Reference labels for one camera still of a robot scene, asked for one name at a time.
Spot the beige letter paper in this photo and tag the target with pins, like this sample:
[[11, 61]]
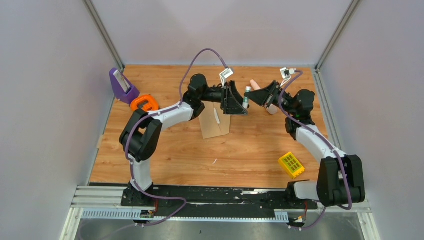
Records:
[[216, 115]]

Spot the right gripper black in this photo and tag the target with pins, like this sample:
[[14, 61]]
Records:
[[263, 97]]

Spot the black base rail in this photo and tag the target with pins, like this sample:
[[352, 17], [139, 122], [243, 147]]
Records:
[[215, 202]]

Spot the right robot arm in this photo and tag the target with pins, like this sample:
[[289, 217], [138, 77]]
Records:
[[340, 179]]

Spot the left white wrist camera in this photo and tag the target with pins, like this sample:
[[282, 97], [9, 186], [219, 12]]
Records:
[[225, 74]]

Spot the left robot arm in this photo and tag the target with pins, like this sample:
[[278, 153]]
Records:
[[141, 134]]

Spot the yellow toy block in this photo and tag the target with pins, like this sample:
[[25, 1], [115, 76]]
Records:
[[291, 165]]

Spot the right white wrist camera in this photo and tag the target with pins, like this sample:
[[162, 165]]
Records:
[[286, 74]]

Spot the green white glue stick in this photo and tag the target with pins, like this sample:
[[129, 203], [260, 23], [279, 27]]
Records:
[[245, 102]]

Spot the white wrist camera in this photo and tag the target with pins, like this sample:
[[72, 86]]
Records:
[[286, 74], [225, 74]]

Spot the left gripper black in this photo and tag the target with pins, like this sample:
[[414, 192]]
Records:
[[231, 102]]

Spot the brown paper envelope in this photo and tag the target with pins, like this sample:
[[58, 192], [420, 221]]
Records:
[[208, 125]]

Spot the purple holder stand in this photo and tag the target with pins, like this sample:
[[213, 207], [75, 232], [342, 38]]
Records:
[[122, 88]]

